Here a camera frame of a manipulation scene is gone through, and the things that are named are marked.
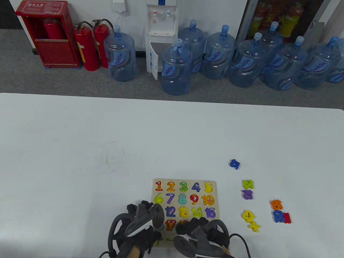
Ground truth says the person's left hand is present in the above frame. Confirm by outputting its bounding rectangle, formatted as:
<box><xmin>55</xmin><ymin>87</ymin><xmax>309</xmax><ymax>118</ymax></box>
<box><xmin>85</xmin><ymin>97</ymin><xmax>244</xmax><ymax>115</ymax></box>
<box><xmin>116</xmin><ymin>200</ymin><xmax>163</xmax><ymax>258</ymax></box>

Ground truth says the person's right hand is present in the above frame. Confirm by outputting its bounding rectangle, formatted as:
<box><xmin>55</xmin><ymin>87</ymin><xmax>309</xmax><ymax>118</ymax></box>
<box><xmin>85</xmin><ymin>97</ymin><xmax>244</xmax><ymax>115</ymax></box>
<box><xmin>175</xmin><ymin>217</ymin><xmax>231</xmax><ymax>252</ymax></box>

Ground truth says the wooden math block puzzle board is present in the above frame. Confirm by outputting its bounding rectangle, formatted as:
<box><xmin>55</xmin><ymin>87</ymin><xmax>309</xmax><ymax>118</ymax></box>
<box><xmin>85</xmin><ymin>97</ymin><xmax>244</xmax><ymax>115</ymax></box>
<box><xmin>152</xmin><ymin>178</ymin><xmax>222</xmax><ymax>249</ymax></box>

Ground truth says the yellow number math block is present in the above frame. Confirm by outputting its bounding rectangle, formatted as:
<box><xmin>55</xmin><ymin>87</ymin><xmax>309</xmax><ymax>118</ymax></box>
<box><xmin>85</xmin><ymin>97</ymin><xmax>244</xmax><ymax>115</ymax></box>
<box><xmin>242</xmin><ymin>210</ymin><xmax>256</xmax><ymax>223</ymax></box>

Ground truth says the person's left forearm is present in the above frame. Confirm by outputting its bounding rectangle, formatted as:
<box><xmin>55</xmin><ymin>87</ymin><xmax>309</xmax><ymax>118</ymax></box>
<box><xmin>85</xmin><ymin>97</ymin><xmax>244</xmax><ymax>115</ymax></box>
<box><xmin>124</xmin><ymin>245</ymin><xmax>141</xmax><ymax>258</ymax></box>

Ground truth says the grey hand controller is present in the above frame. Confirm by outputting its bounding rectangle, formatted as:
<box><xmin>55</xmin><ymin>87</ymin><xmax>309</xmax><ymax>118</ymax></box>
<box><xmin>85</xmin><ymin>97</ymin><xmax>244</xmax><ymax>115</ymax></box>
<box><xmin>107</xmin><ymin>202</ymin><xmax>165</xmax><ymax>254</ymax></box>
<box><xmin>173</xmin><ymin>219</ymin><xmax>231</xmax><ymax>258</ymax></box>

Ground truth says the row of blue water jugs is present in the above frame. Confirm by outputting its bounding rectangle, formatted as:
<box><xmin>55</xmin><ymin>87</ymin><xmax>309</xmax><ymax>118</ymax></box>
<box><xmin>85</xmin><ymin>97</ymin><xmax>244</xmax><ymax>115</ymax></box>
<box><xmin>103</xmin><ymin>19</ymin><xmax>344</xmax><ymax>96</ymax></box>

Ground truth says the red fire extinguisher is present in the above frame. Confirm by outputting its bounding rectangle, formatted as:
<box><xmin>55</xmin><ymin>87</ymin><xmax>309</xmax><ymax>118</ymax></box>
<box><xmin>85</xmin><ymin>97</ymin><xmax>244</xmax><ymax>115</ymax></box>
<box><xmin>74</xmin><ymin>21</ymin><xmax>100</xmax><ymax>71</ymax></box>
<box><xmin>44</xmin><ymin>18</ymin><xmax>65</xmax><ymax>40</ymax></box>
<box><xmin>92</xmin><ymin>19</ymin><xmax>114</xmax><ymax>68</ymax></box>

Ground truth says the red fire extinguisher cabinet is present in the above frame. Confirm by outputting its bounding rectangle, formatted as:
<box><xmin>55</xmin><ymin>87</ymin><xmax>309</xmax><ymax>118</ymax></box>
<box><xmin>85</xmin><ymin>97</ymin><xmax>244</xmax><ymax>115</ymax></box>
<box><xmin>15</xmin><ymin>0</ymin><xmax>82</xmax><ymax>69</ymax></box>

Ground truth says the white water dispenser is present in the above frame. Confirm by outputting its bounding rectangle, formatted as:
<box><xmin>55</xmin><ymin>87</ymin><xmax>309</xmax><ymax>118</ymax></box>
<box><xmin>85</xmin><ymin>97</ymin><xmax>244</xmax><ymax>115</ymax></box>
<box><xmin>145</xmin><ymin>0</ymin><xmax>180</xmax><ymax>80</ymax></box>

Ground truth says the white wall box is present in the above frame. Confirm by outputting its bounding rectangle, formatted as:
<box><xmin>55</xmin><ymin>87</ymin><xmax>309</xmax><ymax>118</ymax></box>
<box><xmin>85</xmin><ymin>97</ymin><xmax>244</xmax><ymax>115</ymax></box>
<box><xmin>112</xmin><ymin>0</ymin><xmax>127</xmax><ymax>12</ymax></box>

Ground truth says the glass door fire hose cabinet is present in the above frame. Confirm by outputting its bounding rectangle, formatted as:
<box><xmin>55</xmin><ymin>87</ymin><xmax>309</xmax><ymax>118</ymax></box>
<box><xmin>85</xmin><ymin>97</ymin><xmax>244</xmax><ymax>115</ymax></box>
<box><xmin>236</xmin><ymin>0</ymin><xmax>334</xmax><ymax>45</ymax></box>

